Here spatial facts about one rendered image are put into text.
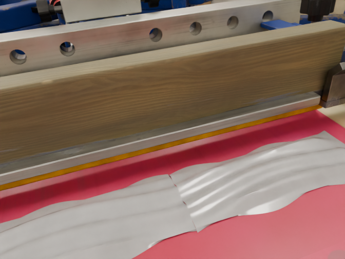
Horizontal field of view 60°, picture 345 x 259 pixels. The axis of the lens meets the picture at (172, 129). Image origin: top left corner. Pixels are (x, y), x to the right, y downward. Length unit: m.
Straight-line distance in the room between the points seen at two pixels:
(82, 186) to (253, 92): 0.19
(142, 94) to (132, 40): 0.24
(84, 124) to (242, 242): 0.16
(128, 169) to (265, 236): 0.14
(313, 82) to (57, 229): 0.28
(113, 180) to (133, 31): 0.27
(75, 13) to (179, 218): 0.38
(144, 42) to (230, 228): 0.34
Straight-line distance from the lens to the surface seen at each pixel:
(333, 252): 0.24
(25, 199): 0.30
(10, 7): 0.96
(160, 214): 0.24
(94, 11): 0.52
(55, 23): 1.15
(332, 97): 0.36
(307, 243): 0.24
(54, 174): 0.30
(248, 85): 0.30
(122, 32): 0.48
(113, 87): 0.25
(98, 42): 0.48
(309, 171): 0.29
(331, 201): 0.28
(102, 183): 0.29
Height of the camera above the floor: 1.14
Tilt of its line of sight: 33 degrees down
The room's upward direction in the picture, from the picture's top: 5 degrees counter-clockwise
